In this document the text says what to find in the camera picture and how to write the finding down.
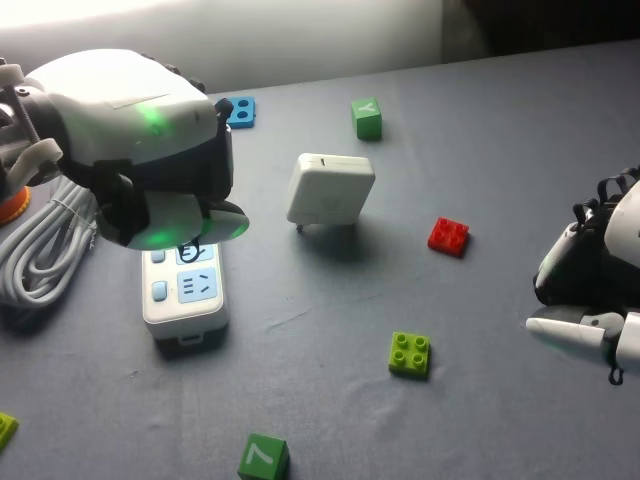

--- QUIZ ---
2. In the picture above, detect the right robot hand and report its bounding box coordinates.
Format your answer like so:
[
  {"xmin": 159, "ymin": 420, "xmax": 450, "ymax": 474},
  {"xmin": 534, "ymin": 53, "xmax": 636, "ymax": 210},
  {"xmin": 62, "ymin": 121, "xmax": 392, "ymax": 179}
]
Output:
[{"xmin": 524, "ymin": 167, "xmax": 640, "ymax": 386}]

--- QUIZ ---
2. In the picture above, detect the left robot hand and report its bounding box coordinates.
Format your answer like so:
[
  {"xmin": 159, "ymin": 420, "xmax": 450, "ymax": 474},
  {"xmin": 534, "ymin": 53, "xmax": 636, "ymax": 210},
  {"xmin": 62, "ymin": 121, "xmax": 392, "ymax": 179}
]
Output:
[{"xmin": 22, "ymin": 48, "xmax": 250, "ymax": 264}]

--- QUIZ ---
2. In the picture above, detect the white power strip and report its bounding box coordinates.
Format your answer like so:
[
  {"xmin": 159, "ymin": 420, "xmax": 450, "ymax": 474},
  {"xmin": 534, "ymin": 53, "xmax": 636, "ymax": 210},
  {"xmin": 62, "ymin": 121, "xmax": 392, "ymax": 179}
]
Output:
[{"xmin": 142, "ymin": 242, "xmax": 231, "ymax": 354}]

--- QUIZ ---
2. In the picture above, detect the white power adapter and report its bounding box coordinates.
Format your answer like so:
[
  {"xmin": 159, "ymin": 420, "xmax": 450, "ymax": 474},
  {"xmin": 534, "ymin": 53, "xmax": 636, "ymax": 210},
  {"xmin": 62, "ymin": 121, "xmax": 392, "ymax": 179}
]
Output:
[{"xmin": 284, "ymin": 152, "xmax": 376, "ymax": 234}]

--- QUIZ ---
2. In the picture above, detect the blue four-hole block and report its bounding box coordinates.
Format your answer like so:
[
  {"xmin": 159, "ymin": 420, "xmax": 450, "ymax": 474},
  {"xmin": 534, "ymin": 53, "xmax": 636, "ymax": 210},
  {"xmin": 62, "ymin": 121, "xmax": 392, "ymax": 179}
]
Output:
[{"xmin": 214, "ymin": 96, "xmax": 257, "ymax": 130}]

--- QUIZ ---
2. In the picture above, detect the red building brick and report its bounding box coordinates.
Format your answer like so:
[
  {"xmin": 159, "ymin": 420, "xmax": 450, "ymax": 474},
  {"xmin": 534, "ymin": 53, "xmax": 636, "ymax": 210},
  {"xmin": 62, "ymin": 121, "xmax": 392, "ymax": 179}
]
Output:
[{"xmin": 427, "ymin": 216, "xmax": 471, "ymax": 259}]

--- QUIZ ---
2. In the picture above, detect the orange round toy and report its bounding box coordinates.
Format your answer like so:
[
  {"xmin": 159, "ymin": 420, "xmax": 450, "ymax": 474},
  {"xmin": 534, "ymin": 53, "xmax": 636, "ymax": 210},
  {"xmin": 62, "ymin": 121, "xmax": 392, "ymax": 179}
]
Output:
[{"xmin": 0, "ymin": 187, "xmax": 32, "ymax": 225}]

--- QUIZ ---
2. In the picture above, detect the grey tablecloth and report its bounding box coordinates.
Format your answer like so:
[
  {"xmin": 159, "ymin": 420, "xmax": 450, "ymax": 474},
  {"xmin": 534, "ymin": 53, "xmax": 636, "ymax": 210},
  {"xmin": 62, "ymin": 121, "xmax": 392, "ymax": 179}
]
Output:
[{"xmin": 0, "ymin": 37, "xmax": 640, "ymax": 480}]

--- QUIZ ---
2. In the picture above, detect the lime green building brick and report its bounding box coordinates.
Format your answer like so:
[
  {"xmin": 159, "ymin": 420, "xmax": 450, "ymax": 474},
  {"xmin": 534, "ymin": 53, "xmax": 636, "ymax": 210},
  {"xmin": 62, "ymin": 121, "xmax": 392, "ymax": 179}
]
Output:
[
  {"xmin": 387, "ymin": 331, "xmax": 432, "ymax": 381},
  {"xmin": 0, "ymin": 412, "xmax": 20, "ymax": 450}
]

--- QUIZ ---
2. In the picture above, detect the green cube letter Y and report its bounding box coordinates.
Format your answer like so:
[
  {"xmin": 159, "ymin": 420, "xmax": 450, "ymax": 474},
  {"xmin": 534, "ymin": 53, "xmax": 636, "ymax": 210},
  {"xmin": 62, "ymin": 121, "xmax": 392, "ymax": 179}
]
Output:
[{"xmin": 349, "ymin": 97, "xmax": 383, "ymax": 141}]

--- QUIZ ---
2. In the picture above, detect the green cube number 7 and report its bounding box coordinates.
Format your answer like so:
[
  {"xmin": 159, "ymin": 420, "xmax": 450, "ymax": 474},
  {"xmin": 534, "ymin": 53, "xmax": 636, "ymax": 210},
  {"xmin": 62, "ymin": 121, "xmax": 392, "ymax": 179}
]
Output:
[{"xmin": 235, "ymin": 432, "xmax": 291, "ymax": 480}]

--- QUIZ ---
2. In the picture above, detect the grey coiled power cable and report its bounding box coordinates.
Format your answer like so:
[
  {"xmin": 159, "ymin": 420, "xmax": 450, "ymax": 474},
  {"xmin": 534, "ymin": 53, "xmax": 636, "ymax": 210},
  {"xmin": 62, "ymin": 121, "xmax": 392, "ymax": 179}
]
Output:
[{"xmin": 0, "ymin": 179, "xmax": 99, "ymax": 306}]

